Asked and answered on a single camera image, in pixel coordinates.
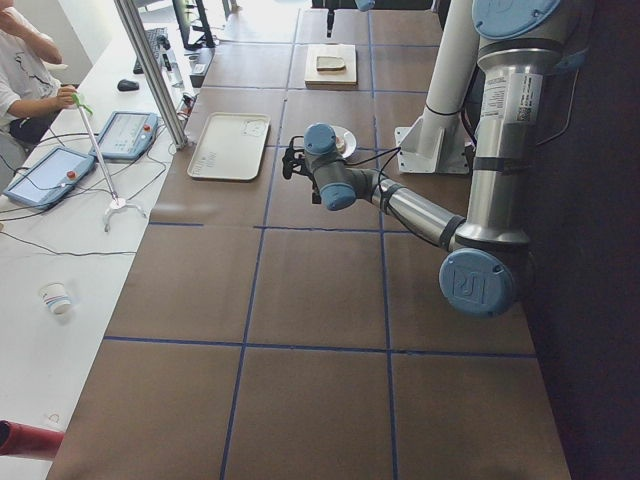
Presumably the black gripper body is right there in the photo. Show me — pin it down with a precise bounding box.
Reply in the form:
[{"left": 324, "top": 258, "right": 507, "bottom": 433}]
[{"left": 282, "top": 137, "right": 320, "bottom": 203}]

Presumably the bread slice with seeded crust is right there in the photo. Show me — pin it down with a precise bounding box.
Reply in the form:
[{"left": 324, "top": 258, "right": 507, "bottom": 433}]
[{"left": 316, "top": 55, "right": 346, "bottom": 72}]

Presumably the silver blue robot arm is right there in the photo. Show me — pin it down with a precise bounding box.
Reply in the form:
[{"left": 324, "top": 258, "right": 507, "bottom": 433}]
[
  {"left": 283, "top": 1, "right": 593, "bottom": 317},
  {"left": 321, "top": 0, "right": 375, "bottom": 38}
]

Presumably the bottom bread slice on plate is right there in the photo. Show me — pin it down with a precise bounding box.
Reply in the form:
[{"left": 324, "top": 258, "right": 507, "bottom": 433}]
[{"left": 336, "top": 136, "right": 346, "bottom": 152}]

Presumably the white round plate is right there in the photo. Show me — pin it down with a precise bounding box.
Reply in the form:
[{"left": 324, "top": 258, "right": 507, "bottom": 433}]
[{"left": 332, "top": 125, "right": 357, "bottom": 158}]

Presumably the cream tray with bear print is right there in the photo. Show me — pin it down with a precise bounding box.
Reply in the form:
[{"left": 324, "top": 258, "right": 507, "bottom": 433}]
[{"left": 187, "top": 112, "right": 271, "bottom": 181}]

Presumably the bamboo cutting board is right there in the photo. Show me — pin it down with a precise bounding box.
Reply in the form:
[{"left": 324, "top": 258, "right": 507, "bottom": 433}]
[{"left": 304, "top": 44, "right": 358, "bottom": 89}]

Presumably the black monitor stand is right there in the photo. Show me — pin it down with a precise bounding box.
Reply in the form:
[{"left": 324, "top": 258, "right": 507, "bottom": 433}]
[{"left": 172, "top": 0, "right": 216, "bottom": 51}]

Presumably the far blue teach pendant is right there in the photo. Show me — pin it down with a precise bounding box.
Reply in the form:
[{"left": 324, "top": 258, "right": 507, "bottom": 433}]
[{"left": 97, "top": 111, "right": 159, "bottom": 163}]

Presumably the blue teach pendant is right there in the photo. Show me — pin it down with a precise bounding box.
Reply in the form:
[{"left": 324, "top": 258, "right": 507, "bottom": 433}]
[
  {"left": 97, "top": 111, "right": 159, "bottom": 163},
  {"left": 3, "top": 147, "right": 95, "bottom": 210}
]

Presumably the black keyboard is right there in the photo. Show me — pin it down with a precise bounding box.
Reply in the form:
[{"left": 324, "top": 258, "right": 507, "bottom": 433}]
[{"left": 145, "top": 27, "right": 168, "bottom": 66}]

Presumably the white reacher grabber stick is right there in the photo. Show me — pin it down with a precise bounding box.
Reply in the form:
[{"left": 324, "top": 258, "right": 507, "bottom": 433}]
[{"left": 71, "top": 93, "right": 147, "bottom": 233}]

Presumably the black computer mouse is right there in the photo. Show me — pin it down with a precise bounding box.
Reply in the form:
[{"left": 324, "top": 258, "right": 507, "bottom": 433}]
[{"left": 117, "top": 79, "right": 139, "bottom": 92}]

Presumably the near blue teach pendant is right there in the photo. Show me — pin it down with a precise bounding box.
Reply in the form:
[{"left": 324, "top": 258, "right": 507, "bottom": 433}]
[{"left": 3, "top": 147, "right": 95, "bottom": 210}]

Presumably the paper cup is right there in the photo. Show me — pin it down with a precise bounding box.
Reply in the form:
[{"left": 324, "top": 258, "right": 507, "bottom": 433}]
[{"left": 39, "top": 282, "right": 72, "bottom": 315}]

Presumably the person in white shirt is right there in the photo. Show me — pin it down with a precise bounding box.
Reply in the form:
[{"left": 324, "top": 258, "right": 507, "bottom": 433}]
[{"left": 1, "top": 1, "right": 76, "bottom": 145}]

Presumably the red cylinder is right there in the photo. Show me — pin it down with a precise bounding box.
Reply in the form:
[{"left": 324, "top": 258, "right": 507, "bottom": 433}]
[{"left": 1, "top": 420, "right": 64, "bottom": 461}]

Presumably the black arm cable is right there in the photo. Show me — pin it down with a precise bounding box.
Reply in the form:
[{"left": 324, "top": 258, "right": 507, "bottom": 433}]
[{"left": 344, "top": 146, "right": 404, "bottom": 211}]

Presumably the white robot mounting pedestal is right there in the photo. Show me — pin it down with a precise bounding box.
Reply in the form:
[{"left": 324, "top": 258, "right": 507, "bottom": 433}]
[{"left": 395, "top": 0, "right": 479, "bottom": 175}]

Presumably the aluminium frame post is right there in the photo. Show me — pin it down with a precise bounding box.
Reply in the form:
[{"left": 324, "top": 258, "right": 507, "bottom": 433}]
[{"left": 114, "top": 0, "right": 188, "bottom": 151}]

